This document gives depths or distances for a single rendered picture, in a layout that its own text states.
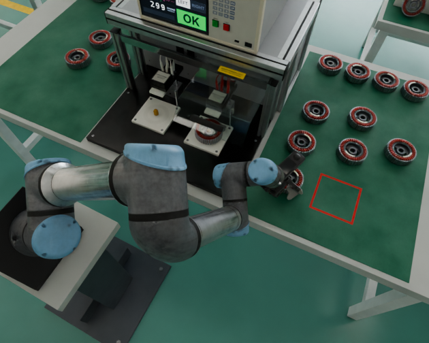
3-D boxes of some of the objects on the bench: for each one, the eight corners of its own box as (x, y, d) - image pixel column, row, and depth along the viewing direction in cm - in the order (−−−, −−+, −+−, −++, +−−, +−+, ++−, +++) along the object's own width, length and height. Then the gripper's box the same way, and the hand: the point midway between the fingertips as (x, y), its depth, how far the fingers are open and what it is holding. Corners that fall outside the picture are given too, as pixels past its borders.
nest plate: (163, 135, 131) (163, 133, 130) (131, 122, 134) (131, 120, 133) (180, 109, 138) (180, 107, 137) (150, 98, 141) (150, 96, 140)
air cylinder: (178, 99, 140) (177, 90, 136) (163, 94, 142) (161, 84, 137) (183, 91, 143) (182, 82, 138) (168, 86, 144) (167, 77, 140)
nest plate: (218, 156, 126) (218, 154, 125) (183, 143, 129) (183, 141, 128) (233, 128, 133) (233, 126, 132) (200, 116, 136) (200, 114, 135)
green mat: (80, 142, 131) (80, 142, 131) (-33, 94, 144) (-34, 94, 143) (187, 14, 175) (187, 13, 174) (94, -14, 187) (93, -15, 187)
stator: (287, 200, 119) (289, 195, 115) (265, 180, 123) (267, 175, 120) (308, 182, 122) (310, 177, 119) (286, 163, 127) (288, 158, 124)
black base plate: (231, 202, 118) (232, 199, 116) (87, 140, 131) (85, 137, 130) (275, 113, 140) (276, 109, 138) (147, 67, 153) (146, 64, 151)
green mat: (408, 283, 104) (408, 283, 104) (235, 209, 117) (235, 208, 117) (438, 90, 148) (438, 90, 148) (309, 51, 161) (309, 51, 160)
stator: (86, 48, 159) (84, 41, 156) (94, 34, 165) (92, 27, 162) (108, 51, 159) (106, 45, 155) (116, 37, 164) (114, 30, 161)
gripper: (241, 167, 108) (257, 175, 126) (284, 209, 101) (294, 210, 119) (258, 148, 107) (272, 158, 125) (303, 189, 99) (310, 193, 118)
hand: (288, 178), depth 122 cm, fingers open, 14 cm apart
